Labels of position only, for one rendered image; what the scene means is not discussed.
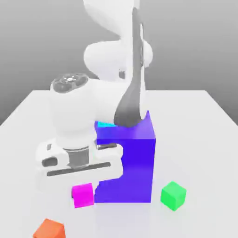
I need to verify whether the small magenta cube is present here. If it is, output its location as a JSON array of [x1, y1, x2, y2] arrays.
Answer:
[[72, 183, 95, 209]]

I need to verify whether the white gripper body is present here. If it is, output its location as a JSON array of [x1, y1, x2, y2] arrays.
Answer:
[[35, 156, 124, 191]]

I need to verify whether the large blue box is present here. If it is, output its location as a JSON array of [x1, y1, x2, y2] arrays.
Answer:
[[93, 110, 156, 204]]

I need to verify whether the small orange cube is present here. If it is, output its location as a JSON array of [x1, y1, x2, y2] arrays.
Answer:
[[33, 218, 66, 238]]

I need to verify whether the small green cube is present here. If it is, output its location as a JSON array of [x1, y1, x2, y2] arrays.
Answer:
[[160, 181, 187, 212]]

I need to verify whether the small cyan cube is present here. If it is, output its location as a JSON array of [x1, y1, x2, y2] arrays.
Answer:
[[97, 121, 117, 128]]

